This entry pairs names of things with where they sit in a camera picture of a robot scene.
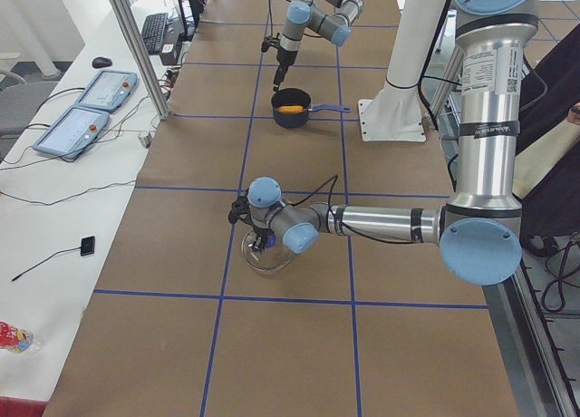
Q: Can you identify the black camera mount wrist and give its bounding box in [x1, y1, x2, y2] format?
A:
[227, 196, 252, 226]
[261, 34, 281, 53]

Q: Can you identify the upper teach pendant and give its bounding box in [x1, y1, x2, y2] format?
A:
[75, 69, 138, 113]

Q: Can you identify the small black puck device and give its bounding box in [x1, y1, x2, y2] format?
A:
[80, 236, 96, 257]

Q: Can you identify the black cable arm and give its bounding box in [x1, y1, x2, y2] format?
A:
[266, 0, 336, 42]
[289, 173, 411, 245]

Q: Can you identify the teach pendant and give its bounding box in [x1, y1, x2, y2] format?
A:
[75, 69, 138, 113]
[33, 105, 110, 160]

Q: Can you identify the aluminium frame post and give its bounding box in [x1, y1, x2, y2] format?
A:
[109, 0, 169, 121]

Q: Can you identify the black computer mouse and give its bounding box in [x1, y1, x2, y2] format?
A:
[92, 56, 112, 69]

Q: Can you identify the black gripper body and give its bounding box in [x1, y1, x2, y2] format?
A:
[276, 46, 297, 69]
[252, 221, 275, 242]

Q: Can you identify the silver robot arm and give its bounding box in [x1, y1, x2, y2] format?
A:
[246, 0, 539, 286]
[261, 0, 363, 92]

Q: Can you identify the black keyboard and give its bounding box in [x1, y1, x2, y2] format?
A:
[140, 13, 169, 54]

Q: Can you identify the yellow corn cob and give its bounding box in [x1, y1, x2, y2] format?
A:
[276, 105, 305, 115]

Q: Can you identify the dark blue saucepan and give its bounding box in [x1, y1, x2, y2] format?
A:
[270, 88, 352, 129]

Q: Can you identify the red yellow plastic bottle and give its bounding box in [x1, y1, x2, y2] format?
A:
[0, 321, 44, 354]

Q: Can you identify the lower teach pendant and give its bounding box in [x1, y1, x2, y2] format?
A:
[33, 105, 110, 160]

